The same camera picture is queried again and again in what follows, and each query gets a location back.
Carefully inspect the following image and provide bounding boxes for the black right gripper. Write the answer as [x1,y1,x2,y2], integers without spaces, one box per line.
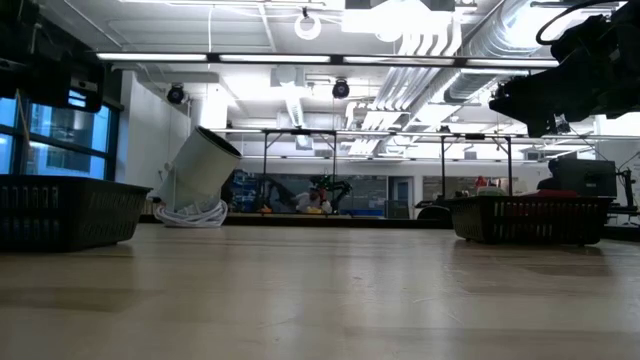
[488,0,640,139]

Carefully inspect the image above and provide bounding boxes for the person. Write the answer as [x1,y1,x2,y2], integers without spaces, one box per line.
[537,158,560,191]
[294,185,332,215]

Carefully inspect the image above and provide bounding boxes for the black computer monitor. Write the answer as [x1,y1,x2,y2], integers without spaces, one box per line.
[557,158,619,199]

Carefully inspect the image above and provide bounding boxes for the black monitor stand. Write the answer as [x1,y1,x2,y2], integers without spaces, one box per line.
[607,167,640,219]

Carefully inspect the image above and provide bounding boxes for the black plastic slotted basket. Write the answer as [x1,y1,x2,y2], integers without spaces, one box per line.
[442,194,615,246]
[0,173,152,254]

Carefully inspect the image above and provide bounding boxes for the black overhead light bar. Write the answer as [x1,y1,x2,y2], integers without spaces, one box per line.
[94,50,561,70]

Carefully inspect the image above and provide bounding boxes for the blue storage bins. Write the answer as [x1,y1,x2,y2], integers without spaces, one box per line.
[230,169,266,214]

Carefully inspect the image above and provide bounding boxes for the white cylindrical device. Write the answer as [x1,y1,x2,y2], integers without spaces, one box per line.
[157,125,244,214]

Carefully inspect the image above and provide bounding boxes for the dark-framed window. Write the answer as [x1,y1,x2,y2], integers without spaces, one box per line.
[0,89,121,182]

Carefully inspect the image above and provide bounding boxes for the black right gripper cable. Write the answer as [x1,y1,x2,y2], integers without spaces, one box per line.
[535,0,622,47]

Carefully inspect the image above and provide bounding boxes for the silver ventilation duct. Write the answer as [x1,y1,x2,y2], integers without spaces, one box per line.
[442,0,566,105]

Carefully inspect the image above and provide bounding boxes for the black background metal frame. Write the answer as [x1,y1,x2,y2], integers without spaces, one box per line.
[261,128,338,201]
[439,133,514,199]

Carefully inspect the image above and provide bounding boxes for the black aluminium table frame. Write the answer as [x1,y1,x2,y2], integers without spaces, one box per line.
[137,213,454,230]

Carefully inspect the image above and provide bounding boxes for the white ceiling ring lamp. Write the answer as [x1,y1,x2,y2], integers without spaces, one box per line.
[293,12,323,42]

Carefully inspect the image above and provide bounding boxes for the white coiled cable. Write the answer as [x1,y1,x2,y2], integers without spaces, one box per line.
[153,198,229,230]

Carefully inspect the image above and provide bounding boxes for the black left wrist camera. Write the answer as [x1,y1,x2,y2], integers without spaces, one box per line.
[28,60,107,114]

